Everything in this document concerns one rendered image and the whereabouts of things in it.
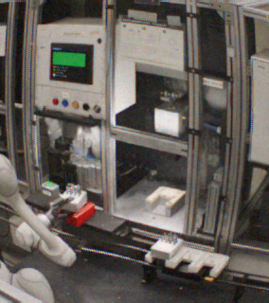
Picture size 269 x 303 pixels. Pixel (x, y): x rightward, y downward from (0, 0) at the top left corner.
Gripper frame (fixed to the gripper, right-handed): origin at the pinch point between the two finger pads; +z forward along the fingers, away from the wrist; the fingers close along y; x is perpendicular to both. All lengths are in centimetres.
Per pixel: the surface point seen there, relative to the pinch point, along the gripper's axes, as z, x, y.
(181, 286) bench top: 3, -59, -32
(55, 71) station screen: 13, 15, 59
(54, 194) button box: 4.1, 11.9, 0.0
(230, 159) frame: 16, -70, 33
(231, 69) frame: 16, -70, 72
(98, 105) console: 14.8, -8.2, 44.1
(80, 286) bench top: -22.1, -17.5, -31.8
